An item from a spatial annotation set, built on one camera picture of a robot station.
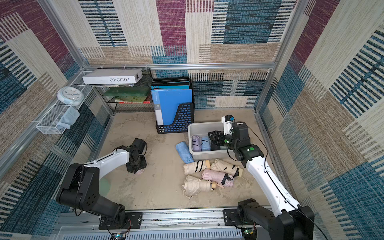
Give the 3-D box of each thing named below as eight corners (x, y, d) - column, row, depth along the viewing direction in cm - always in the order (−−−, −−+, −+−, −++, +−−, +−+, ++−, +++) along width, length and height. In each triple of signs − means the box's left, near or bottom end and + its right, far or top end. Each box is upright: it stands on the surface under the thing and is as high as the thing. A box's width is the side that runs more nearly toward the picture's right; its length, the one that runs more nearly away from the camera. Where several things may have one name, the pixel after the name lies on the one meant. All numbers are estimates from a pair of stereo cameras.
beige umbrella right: (209, 169, 90) (209, 166, 87) (212, 159, 93) (212, 156, 91) (240, 179, 85) (242, 177, 83) (242, 169, 89) (243, 166, 86)
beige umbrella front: (182, 198, 81) (181, 195, 77) (183, 179, 88) (182, 175, 83) (215, 198, 81) (216, 195, 76) (213, 179, 88) (214, 175, 83)
